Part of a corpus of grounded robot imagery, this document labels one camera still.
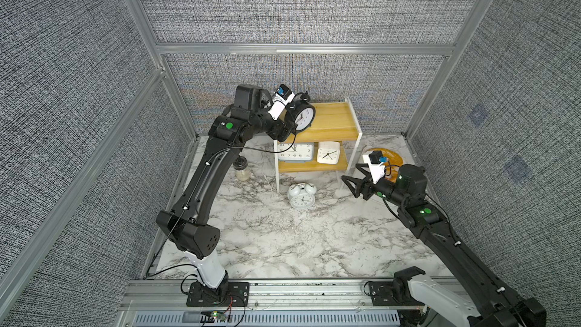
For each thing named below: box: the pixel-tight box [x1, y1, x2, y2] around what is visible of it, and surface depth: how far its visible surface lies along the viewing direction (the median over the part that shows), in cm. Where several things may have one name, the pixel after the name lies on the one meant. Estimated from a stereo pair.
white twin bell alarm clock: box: [286, 182, 317, 211], surface depth 89 cm
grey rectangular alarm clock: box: [277, 142, 315, 163], surface depth 89 cm
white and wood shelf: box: [273, 97, 363, 194], surface depth 87 cm
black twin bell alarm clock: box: [284, 90, 316, 133], surface depth 72 cm
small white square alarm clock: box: [316, 140, 341, 166], surface depth 87 cm
